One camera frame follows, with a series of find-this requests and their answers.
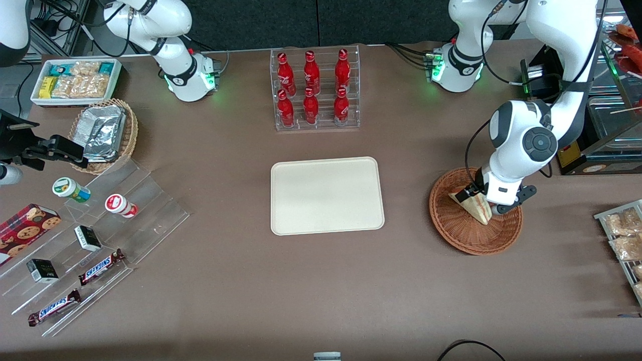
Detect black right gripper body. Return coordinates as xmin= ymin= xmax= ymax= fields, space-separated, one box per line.
xmin=0 ymin=109 xmax=40 ymax=169

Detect triangular sandwich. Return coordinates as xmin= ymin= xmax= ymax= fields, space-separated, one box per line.
xmin=448 ymin=190 xmax=495 ymax=226

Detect round brown wicker basket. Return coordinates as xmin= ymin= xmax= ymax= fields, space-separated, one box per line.
xmin=429 ymin=166 xmax=524 ymax=256

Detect oval light wicker basket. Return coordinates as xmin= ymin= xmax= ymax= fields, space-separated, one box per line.
xmin=68 ymin=98 xmax=139 ymax=175

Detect cream plastic tray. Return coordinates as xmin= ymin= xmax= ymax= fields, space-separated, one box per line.
xmin=270 ymin=156 xmax=385 ymax=236

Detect silver foil packet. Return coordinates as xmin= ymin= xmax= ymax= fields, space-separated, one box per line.
xmin=79 ymin=105 xmax=126 ymax=127
xmin=82 ymin=120 xmax=124 ymax=162

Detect green lid white cup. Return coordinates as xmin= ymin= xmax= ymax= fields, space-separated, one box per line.
xmin=52 ymin=177 xmax=92 ymax=204

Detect white rectangular snack bin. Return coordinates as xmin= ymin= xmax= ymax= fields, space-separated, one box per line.
xmin=30 ymin=59 xmax=122 ymax=107

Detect clear nut snack bag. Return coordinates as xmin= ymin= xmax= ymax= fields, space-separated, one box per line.
xmin=78 ymin=74 xmax=110 ymax=99
xmin=70 ymin=61 xmax=101 ymax=77
xmin=52 ymin=75 xmax=81 ymax=99

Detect red cookie box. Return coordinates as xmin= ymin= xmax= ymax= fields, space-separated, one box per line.
xmin=0 ymin=203 xmax=62 ymax=267

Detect red lid white cup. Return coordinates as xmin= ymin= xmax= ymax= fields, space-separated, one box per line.
xmin=105 ymin=194 xmax=138 ymax=219

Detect small black box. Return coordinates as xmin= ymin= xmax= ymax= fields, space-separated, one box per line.
xmin=74 ymin=225 xmax=102 ymax=252
xmin=26 ymin=259 xmax=59 ymax=284

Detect clear acrylic stepped stand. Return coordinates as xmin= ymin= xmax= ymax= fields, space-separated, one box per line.
xmin=0 ymin=158 xmax=190 ymax=337

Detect black glass food warmer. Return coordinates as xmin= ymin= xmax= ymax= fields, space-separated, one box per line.
xmin=519 ymin=0 xmax=642 ymax=176

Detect Snickers chocolate bar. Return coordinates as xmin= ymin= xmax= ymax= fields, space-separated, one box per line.
xmin=78 ymin=249 xmax=126 ymax=286
xmin=28 ymin=289 xmax=82 ymax=327

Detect red cola bottle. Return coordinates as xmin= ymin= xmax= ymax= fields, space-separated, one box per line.
xmin=335 ymin=49 xmax=351 ymax=94
xmin=303 ymin=87 xmax=319 ymax=125
xmin=334 ymin=87 xmax=350 ymax=126
xmin=303 ymin=50 xmax=320 ymax=96
xmin=277 ymin=89 xmax=295 ymax=127
xmin=277 ymin=52 xmax=296 ymax=97

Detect clear acrylic bottle rack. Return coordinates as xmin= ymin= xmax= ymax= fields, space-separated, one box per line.
xmin=270 ymin=45 xmax=361 ymax=132

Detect red sausages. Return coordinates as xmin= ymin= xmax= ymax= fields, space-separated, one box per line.
xmin=609 ymin=24 xmax=642 ymax=77

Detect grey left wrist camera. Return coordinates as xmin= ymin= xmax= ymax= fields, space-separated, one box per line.
xmin=494 ymin=185 xmax=538 ymax=216

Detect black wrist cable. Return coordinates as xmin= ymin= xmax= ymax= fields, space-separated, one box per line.
xmin=464 ymin=118 xmax=495 ymax=187

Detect black base cable bundle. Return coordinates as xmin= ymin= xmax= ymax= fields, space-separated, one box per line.
xmin=385 ymin=42 xmax=438 ymax=69

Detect black floor cable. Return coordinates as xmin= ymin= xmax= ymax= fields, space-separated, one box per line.
xmin=436 ymin=339 xmax=507 ymax=361

